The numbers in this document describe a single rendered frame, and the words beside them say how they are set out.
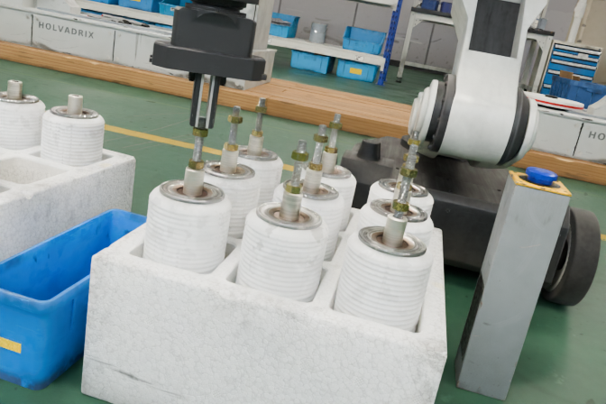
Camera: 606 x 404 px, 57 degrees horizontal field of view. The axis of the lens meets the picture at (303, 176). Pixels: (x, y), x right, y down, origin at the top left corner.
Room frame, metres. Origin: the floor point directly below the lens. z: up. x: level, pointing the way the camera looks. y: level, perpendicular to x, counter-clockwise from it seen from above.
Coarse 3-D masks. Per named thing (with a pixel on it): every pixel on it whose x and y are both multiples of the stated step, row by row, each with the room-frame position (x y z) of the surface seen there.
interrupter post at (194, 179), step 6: (186, 168) 0.62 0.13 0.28; (186, 174) 0.61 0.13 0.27; (192, 174) 0.61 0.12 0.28; (198, 174) 0.61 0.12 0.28; (204, 174) 0.62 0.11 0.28; (186, 180) 0.61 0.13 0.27; (192, 180) 0.61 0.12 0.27; (198, 180) 0.61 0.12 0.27; (186, 186) 0.61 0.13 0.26; (192, 186) 0.61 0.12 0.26; (198, 186) 0.61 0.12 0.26; (186, 192) 0.61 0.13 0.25; (192, 192) 0.61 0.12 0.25; (198, 192) 0.61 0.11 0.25
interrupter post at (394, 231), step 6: (390, 216) 0.57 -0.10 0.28; (390, 222) 0.57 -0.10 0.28; (396, 222) 0.57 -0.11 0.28; (402, 222) 0.57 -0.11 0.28; (390, 228) 0.57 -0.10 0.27; (396, 228) 0.57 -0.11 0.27; (402, 228) 0.57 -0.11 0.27; (384, 234) 0.57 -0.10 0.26; (390, 234) 0.57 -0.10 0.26; (396, 234) 0.57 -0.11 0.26; (402, 234) 0.57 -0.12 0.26; (384, 240) 0.57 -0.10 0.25; (390, 240) 0.57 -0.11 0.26; (396, 240) 0.57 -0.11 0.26; (402, 240) 0.57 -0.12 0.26; (396, 246) 0.57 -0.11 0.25
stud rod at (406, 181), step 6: (408, 156) 0.58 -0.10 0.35; (414, 156) 0.58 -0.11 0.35; (408, 162) 0.57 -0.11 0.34; (414, 162) 0.57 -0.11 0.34; (408, 168) 0.57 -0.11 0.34; (414, 168) 0.58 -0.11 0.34; (402, 180) 0.58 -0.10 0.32; (408, 180) 0.57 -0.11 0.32; (402, 186) 0.58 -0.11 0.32; (408, 186) 0.57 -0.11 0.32; (402, 192) 0.57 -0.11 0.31; (408, 192) 0.58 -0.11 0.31; (402, 198) 0.57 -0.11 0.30; (396, 210) 0.58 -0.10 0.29; (396, 216) 0.57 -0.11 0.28; (402, 216) 0.58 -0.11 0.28
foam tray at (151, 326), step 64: (128, 256) 0.57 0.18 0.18; (128, 320) 0.55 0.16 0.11; (192, 320) 0.54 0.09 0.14; (256, 320) 0.52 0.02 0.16; (320, 320) 0.51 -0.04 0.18; (128, 384) 0.55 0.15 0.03; (192, 384) 0.53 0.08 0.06; (256, 384) 0.52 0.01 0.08; (320, 384) 0.51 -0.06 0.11; (384, 384) 0.50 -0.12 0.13
